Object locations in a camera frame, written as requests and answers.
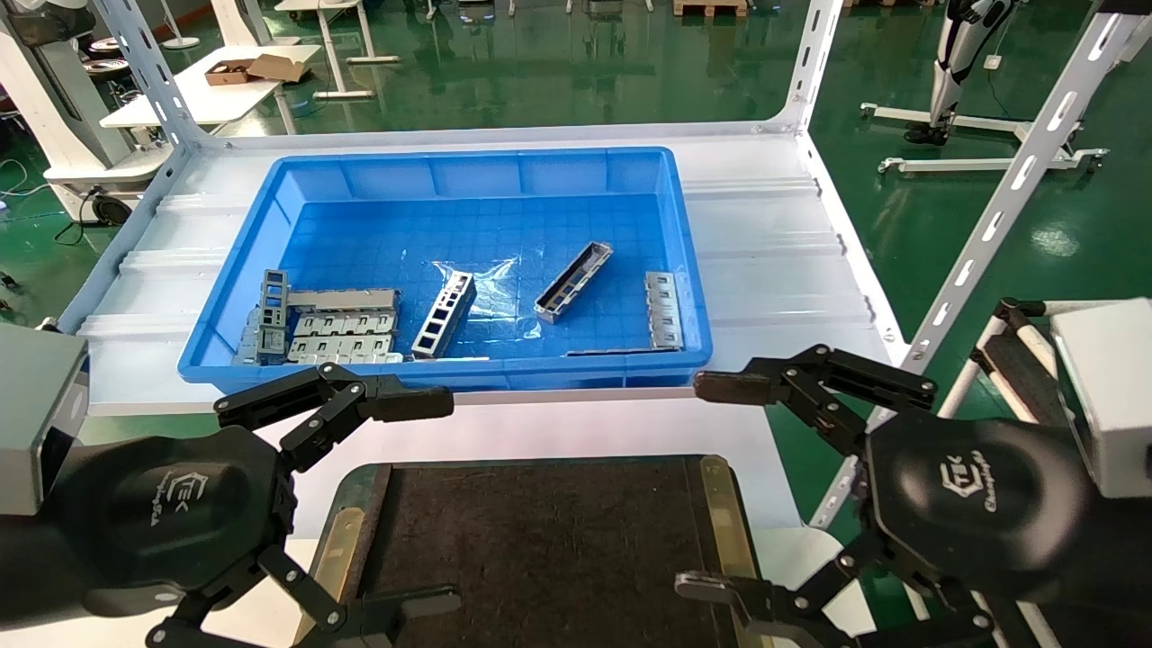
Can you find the white wheeled machine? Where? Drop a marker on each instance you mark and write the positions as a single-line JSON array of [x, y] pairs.
[[54, 108]]

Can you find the long grey metal channel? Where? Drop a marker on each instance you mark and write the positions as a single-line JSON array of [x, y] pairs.
[[342, 297]]

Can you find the blue plastic bin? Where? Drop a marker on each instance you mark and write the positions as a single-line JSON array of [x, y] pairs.
[[504, 171]]

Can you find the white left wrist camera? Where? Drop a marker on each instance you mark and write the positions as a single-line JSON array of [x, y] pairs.
[[36, 414]]

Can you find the wooden pallet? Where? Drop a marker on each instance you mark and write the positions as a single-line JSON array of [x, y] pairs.
[[711, 7]]

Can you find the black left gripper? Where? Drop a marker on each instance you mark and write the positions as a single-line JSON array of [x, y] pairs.
[[162, 513]]

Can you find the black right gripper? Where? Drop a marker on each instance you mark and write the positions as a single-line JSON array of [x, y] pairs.
[[981, 504]]

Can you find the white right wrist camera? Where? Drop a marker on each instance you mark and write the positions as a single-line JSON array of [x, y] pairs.
[[1111, 396]]

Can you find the white table with T-legs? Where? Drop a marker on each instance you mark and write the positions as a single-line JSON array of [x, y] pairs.
[[344, 93]]

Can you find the white work table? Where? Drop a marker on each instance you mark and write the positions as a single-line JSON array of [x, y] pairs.
[[198, 94]]

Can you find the flat silver slotted plate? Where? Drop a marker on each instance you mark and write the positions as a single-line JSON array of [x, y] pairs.
[[301, 322], [299, 346], [360, 359]]

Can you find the round metal stool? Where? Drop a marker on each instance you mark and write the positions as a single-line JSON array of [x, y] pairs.
[[112, 65]]

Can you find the white perforated steel upright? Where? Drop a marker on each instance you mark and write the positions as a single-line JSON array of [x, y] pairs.
[[151, 76], [810, 63], [1042, 139]]

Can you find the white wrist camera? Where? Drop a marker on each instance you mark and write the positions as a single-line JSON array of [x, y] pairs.
[[36, 414], [1111, 396]]

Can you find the white wheeled stand base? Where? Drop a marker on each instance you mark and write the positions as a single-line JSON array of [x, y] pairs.
[[972, 165]]

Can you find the black container tray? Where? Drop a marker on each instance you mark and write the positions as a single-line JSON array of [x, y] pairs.
[[540, 540]]

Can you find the white black humanoid robot legs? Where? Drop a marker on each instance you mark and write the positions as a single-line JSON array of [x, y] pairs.
[[945, 72]]

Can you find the dark grey cage part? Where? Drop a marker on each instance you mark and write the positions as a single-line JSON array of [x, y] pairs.
[[272, 315]]

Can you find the small grey metal part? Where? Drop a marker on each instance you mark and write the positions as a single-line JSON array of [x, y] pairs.
[[247, 342]]

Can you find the clear plastic film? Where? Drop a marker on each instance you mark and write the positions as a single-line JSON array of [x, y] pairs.
[[504, 288]]

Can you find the white tube frame black pads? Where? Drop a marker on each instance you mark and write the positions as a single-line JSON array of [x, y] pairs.
[[1017, 369]]

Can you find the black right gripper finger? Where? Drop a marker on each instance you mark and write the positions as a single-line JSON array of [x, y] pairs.
[[711, 587], [729, 387]]

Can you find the white round floor stand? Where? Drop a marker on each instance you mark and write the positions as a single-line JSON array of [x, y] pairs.
[[180, 41]]

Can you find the white metal shelf board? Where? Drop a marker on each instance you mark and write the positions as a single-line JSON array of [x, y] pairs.
[[765, 270]]

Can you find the open cardboard box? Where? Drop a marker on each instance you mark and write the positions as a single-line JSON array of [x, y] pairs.
[[274, 67]]

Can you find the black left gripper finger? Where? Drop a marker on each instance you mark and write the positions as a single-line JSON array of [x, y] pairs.
[[405, 403]]

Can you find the silver metal cage part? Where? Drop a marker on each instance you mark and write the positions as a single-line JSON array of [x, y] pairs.
[[443, 317], [573, 283], [664, 310]]

